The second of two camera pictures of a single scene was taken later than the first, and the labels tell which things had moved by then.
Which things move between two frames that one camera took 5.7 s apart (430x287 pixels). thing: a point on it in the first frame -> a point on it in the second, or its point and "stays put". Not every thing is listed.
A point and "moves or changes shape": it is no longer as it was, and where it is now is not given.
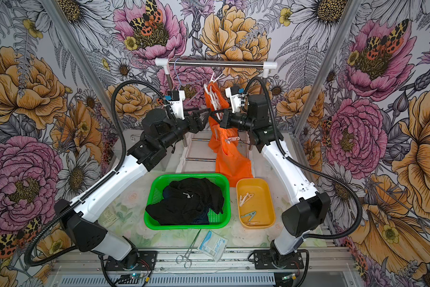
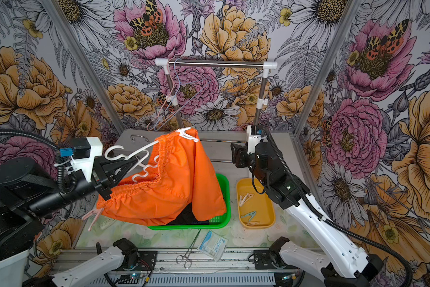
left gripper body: (190, 125) -> (102, 180)
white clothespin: (242, 201) stays put
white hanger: (208, 86) moves or changes shape
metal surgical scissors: (179, 258) stays put
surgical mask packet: (213, 245) stays put
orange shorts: (231, 162) -> (177, 180)
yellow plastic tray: (255, 202) stays put
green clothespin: (252, 214) stays put
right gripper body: (232, 121) -> (244, 159)
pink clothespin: (232, 139) moves or changes shape
